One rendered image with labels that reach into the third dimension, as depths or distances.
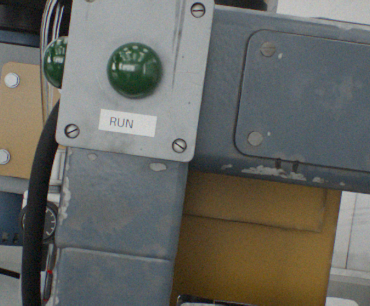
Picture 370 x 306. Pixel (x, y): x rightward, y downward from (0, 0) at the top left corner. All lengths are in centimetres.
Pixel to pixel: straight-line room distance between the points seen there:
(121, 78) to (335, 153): 15
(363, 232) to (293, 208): 517
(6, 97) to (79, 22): 45
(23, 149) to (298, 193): 31
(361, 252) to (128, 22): 553
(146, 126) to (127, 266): 10
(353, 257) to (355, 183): 542
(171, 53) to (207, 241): 38
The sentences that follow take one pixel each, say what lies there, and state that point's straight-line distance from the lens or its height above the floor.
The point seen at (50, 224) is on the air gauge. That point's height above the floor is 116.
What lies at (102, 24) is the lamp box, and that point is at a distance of 41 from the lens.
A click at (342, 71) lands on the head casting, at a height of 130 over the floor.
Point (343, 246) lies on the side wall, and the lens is 586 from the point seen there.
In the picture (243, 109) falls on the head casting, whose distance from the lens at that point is 46.
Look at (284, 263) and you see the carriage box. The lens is 77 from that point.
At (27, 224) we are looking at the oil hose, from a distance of 49.
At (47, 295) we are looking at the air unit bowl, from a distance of 70.
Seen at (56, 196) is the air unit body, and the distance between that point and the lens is 67.
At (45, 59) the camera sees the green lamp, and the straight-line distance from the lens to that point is 43.
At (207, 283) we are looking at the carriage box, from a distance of 77.
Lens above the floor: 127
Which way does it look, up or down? 3 degrees down
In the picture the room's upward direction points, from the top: 8 degrees clockwise
